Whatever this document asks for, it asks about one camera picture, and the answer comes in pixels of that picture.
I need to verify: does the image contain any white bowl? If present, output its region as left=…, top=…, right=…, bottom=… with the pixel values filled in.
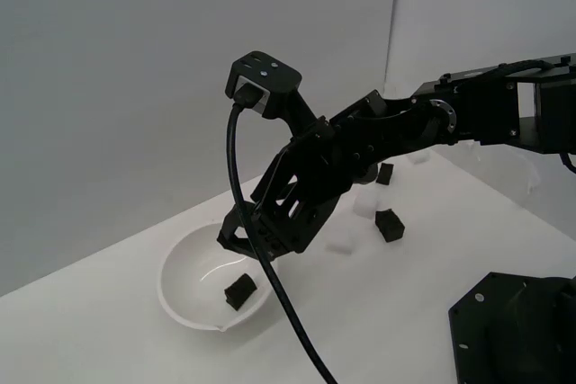
left=157, top=220, right=278, bottom=334

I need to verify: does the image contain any large black foam cube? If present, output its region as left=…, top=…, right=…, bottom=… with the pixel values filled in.
left=374, top=208, right=406, bottom=244

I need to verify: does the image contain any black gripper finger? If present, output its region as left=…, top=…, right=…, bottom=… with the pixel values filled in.
left=217, top=201, right=267, bottom=260

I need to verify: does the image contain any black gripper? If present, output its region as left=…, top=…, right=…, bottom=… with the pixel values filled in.
left=253, top=88, right=452, bottom=260

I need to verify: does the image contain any small black foam cube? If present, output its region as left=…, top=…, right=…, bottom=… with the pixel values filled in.
left=376, top=162, right=395, bottom=186

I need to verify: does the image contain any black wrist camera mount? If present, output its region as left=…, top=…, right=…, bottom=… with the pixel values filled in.
left=223, top=49, right=328, bottom=142

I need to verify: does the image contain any black camera cable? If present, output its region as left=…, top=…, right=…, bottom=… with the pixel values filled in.
left=224, top=85, right=339, bottom=384

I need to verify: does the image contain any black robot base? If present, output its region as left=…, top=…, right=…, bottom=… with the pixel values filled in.
left=448, top=271, right=576, bottom=384

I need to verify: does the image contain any elongated black foam block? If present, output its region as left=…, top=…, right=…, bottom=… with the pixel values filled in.
left=223, top=272, right=258, bottom=312

